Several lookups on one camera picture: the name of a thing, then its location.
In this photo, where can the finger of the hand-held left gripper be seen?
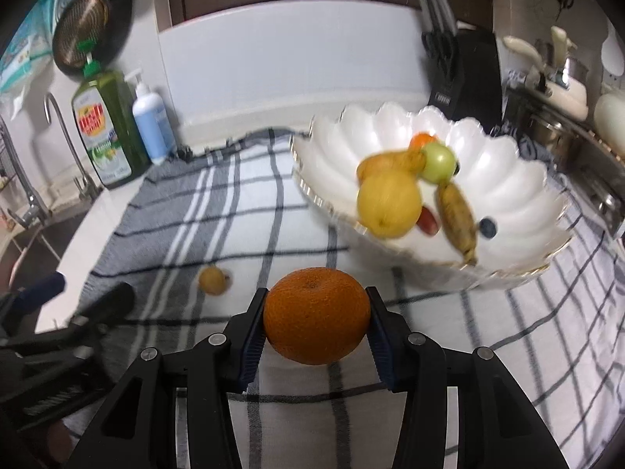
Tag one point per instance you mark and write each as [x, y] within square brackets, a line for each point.
[41, 289]
[110, 300]

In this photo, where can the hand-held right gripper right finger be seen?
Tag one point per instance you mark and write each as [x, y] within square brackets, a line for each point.
[383, 351]

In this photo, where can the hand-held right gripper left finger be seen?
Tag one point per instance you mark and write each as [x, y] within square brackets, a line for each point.
[251, 347]

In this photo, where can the large orange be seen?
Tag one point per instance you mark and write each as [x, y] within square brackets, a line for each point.
[317, 312]

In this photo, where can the small yellow-brown round fruit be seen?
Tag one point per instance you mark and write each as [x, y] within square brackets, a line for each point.
[214, 281]

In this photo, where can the dark red plum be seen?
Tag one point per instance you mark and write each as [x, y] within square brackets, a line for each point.
[429, 222]

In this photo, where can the round yellow citrus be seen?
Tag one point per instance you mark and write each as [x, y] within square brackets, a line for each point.
[388, 205]

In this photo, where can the small spotted banana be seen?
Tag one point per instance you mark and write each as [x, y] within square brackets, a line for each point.
[456, 220]

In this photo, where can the yellow mango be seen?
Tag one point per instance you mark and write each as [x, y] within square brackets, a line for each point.
[385, 161]

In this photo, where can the white scalloped bowl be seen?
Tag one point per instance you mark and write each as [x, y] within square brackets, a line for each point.
[508, 195]

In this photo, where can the steel sink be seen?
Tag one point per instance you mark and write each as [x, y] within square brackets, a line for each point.
[34, 249]

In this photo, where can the chrome sink faucet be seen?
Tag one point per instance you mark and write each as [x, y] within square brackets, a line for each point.
[27, 195]

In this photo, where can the grey white checked cloth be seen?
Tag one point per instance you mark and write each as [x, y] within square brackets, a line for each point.
[195, 215]

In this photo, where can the thin gooseneck faucet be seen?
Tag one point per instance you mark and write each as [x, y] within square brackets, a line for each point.
[73, 156]

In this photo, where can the blueberry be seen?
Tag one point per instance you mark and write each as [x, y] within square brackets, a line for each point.
[487, 227]

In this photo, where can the green dish soap bottle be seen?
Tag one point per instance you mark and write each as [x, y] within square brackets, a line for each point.
[110, 132]

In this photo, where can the blue pump bottle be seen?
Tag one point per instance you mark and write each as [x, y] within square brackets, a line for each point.
[154, 127]

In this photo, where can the green apple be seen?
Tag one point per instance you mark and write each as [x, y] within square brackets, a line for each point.
[439, 162]

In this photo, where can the small tangerine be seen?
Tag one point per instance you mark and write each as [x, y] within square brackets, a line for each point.
[421, 140]

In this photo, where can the light blue plastic package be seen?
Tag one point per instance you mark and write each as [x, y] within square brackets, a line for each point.
[24, 44]

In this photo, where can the brass perforated strainer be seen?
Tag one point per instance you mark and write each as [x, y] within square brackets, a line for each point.
[80, 27]

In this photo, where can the steel pot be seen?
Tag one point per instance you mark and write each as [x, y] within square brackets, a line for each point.
[551, 132]

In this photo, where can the steel stove top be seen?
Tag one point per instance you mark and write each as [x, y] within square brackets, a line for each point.
[600, 176]

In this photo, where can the black knife block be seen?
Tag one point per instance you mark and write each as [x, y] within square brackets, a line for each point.
[476, 78]

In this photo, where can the black kitchen scissors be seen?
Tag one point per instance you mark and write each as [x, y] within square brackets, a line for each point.
[439, 53]

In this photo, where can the white egg-shaped jar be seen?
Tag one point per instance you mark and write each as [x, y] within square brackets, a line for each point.
[610, 122]

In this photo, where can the white rice spoon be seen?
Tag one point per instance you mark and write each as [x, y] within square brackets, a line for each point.
[614, 49]

